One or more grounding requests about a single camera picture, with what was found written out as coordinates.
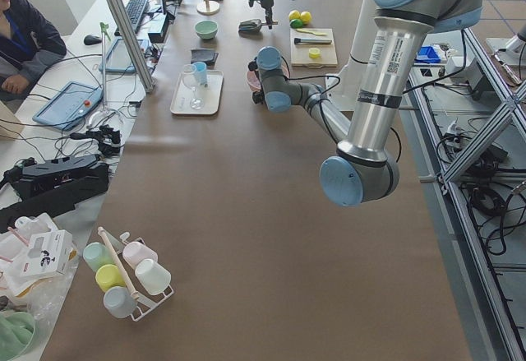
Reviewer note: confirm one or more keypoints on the black gripper scoop arm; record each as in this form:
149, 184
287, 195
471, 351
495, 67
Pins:
267, 4

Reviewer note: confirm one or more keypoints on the black gripper bowl arm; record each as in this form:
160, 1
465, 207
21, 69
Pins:
257, 97

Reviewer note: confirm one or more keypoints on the pink bowl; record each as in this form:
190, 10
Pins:
253, 81

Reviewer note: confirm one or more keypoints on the steel ice scoop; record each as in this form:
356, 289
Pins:
254, 26

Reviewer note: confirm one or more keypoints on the silver robot arm near bowl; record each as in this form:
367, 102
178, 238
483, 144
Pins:
393, 31

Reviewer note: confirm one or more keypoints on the wooden cup tree stand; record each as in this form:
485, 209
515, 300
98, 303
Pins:
208, 7

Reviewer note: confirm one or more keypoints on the light blue cup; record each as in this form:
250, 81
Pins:
200, 73

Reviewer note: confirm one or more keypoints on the yellow lemon lower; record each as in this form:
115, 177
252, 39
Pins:
294, 15

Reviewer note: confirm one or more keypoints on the green lime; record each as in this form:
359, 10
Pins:
296, 23

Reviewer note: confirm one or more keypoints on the yellow plastic knife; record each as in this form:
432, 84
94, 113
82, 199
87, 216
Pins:
311, 32

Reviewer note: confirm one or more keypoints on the steel muddler black tip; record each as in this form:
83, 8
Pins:
298, 41

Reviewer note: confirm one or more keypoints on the half lemon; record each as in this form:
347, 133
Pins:
314, 52

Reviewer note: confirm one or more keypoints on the green bowl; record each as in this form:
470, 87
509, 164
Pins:
206, 29

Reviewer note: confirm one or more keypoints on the grey folded cloth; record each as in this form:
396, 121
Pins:
208, 56

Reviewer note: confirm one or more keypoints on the cream serving tray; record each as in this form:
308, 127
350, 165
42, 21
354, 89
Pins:
210, 95

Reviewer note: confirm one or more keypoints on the clear wine glass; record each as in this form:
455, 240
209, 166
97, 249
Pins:
191, 81

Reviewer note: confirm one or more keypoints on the wooden cutting board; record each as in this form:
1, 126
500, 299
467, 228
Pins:
299, 53

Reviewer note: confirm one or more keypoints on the black keyboard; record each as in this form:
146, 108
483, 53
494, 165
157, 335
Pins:
136, 10

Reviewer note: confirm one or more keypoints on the blue teach pendant far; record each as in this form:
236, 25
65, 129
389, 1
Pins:
118, 61

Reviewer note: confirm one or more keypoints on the blue teach pendant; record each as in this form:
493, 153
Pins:
69, 106
118, 61

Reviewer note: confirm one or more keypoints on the black computer mouse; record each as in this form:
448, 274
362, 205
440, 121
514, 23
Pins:
91, 40

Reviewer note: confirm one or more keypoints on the blue teach pendant near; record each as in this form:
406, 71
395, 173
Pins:
69, 106

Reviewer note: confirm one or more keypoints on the white rack with cups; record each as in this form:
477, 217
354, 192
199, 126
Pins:
129, 274

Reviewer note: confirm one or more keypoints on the seated person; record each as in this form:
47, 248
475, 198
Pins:
30, 44

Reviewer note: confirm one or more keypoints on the white product box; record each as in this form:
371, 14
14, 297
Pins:
48, 255

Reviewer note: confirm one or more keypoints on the aluminium frame post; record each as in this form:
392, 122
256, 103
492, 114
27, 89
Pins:
124, 25

